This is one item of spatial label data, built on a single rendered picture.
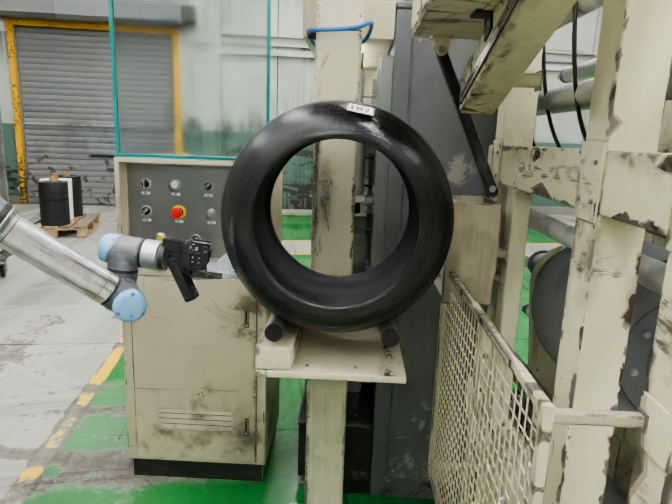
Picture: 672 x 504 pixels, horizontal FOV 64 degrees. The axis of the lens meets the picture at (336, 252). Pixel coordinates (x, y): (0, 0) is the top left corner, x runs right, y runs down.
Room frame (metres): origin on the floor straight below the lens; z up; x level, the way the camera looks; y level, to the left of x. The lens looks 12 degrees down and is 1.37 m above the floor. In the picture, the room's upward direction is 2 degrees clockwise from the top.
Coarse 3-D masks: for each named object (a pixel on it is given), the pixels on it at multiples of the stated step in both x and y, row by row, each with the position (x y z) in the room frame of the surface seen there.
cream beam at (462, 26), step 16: (416, 0) 1.46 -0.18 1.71; (432, 0) 1.17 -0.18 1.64; (448, 0) 1.16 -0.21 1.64; (464, 0) 1.15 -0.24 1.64; (480, 0) 1.15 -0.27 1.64; (496, 0) 1.13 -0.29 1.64; (416, 16) 1.43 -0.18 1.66; (432, 16) 1.30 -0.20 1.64; (448, 16) 1.30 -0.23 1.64; (464, 16) 1.29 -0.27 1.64; (416, 32) 1.50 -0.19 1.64; (432, 32) 1.49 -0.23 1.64; (448, 32) 1.48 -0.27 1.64; (464, 32) 1.47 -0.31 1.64; (480, 32) 1.47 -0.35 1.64
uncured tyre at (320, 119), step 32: (288, 128) 1.23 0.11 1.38; (320, 128) 1.22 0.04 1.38; (352, 128) 1.22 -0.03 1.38; (384, 128) 1.22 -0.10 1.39; (256, 160) 1.23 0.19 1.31; (288, 160) 1.49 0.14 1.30; (416, 160) 1.22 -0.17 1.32; (224, 192) 1.26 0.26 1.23; (256, 192) 1.22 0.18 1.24; (416, 192) 1.21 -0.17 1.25; (448, 192) 1.25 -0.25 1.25; (224, 224) 1.25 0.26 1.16; (256, 224) 1.49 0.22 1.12; (416, 224) 1.48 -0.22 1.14; (448, 224) 1.24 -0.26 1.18; (256, 256) 1.22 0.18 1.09; (288, 256) 1.49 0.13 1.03; (416, 256) 1.21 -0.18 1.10; (256, 288) 1.23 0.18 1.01; (288, 288) 1.45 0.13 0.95; (320, 288) 1.48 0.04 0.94; (352, 288) 1.48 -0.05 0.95; (384, 288) 1.46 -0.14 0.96; (416, 288) 1.22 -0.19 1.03; (288, 320) 1.25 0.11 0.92; (320, 320) 1.22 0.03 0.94; (352, 320) 1.22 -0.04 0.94; (384, 320) 1.24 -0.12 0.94
